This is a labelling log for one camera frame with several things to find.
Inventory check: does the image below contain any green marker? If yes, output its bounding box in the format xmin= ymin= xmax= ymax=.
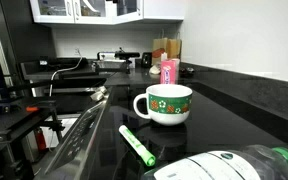
xmin=118 ymin=124 xmax=157 ymax=167

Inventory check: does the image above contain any white and green mug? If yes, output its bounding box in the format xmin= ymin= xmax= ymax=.
xmin=132 ymin=83 xmax=194 ymax=127

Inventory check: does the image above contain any small white object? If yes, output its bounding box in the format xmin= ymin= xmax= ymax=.
xmin=149 ymin=64 xmax=162 ymax=75

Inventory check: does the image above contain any small black device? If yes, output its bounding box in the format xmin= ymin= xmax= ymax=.
xmin=141 ymin=52 xmax=153 ymax=69

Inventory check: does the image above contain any pink sweetener box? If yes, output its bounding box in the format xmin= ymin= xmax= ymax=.
xmin=160 ymin=58 xmax=181 ymax=85

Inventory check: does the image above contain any silver stove knob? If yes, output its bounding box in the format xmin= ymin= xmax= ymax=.
xmin=97 ymin=85 xmax=108 ymax=95
xmin=89 ymin=91 xmax=104 ymax=102

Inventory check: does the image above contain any brown paper bag red print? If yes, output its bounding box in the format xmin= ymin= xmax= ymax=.
xmin=151 ymin=37 xmax=169 ymax=66

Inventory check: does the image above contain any small black round object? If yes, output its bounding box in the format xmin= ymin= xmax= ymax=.
xmin=180 ymin=66 xmax=196 ymax=76

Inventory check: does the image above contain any plain brown paper bag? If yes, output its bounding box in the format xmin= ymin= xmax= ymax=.
xmin=166 ymin=38 xmax=183 ymax=60

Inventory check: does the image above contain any stove control panel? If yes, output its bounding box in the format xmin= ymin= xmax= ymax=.
xmin=43 ymin=96 xmax=110 ymax=176

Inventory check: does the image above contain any black tripod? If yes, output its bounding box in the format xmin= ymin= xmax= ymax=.
xmin=38 ymin=99 xmax=66 ymax=144

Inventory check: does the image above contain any clear bottle with green cap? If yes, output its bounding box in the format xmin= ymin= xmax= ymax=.
xmin=140 ymin=144 xmax=288 ymax=180

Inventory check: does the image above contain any red cylinder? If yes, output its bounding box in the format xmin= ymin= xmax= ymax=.
xmin=35 ymin=128 xmax=48 ymax=152

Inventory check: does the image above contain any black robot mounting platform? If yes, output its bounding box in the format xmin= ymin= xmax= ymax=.
xmin=0 ymin=99 xmax=58 ymax=145

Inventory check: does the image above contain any black camera on stand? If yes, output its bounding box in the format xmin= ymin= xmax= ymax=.
xmin=114 ymin=50 xmax=141 ymax=75

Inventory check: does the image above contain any white wall cabinet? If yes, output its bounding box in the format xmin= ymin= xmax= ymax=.
xmin=29 ymin=0 xmax=186 ymax=26

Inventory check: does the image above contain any grey cable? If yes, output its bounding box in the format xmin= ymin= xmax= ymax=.
xmin=48 ymin=56 xmax=84 ymax=98

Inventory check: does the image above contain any orange handled clamp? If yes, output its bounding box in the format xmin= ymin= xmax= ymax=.
xmin=25 ymin=105 xmax=40 ymax=113

